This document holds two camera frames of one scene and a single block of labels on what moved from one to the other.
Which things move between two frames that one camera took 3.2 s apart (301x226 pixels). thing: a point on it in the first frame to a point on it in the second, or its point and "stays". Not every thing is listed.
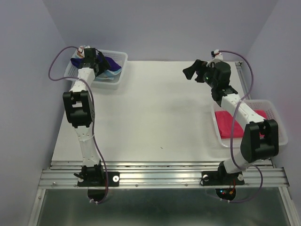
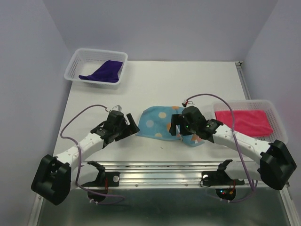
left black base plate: x=113 y=178 stays
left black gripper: x=102 y=64 to x=130 y=129
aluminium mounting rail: x=160 y=174 stays
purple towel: x=78 y=62 to x=107 y=72
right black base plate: x=221 y=178 stays
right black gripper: x=189 y=71 to x=177 y=118
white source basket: x=71 y=69 stays
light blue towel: x=107 y=75 to x=155 y=122
